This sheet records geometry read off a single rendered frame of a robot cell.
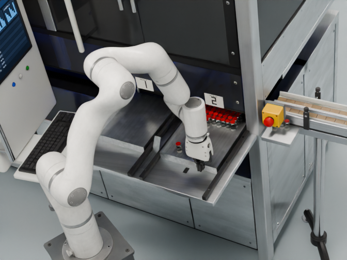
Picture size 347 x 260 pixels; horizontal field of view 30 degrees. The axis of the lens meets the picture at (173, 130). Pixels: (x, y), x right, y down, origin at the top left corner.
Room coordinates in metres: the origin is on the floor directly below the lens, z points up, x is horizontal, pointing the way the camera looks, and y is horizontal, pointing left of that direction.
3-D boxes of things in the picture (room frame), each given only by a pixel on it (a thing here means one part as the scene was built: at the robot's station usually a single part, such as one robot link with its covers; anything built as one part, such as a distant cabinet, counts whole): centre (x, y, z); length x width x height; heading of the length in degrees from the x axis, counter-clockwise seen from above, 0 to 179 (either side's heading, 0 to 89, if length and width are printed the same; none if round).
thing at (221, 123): (2.07, -0.18, 0.91); 0.18 x 0.02 x 0.05; 54
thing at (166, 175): (2.04, 0.04, 0.87); 0.70 x 0.48 x 0.02; 53
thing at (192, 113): (1.81, -0.08, 1.17); 0.09 x 0.08 x 0.13; 28
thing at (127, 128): (2.20, 0.14, 0.90); 0.34 x 0.26 x 0.04; 143
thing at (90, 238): (1.56, 0.39, 0.95); 0.19 x 0.19 x 0.18
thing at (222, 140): (2.00, -0.13, 0.90); 0.34 x 0.26 x 0.04; 144
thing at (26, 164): (2.25, 0.55, 0.82); 0.40 x 0.14 x 0.02; 153
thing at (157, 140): (1.95, 0.11, 0.91); 0.14 x 0.03 x 0.06; 144
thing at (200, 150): (1.81, -0.08, 1.03); 0.10 x 0.08 x 0.11; 53
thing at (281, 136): (1.97, -0.44, 0.87); 0.14 x 0.13 x 0.02; 143
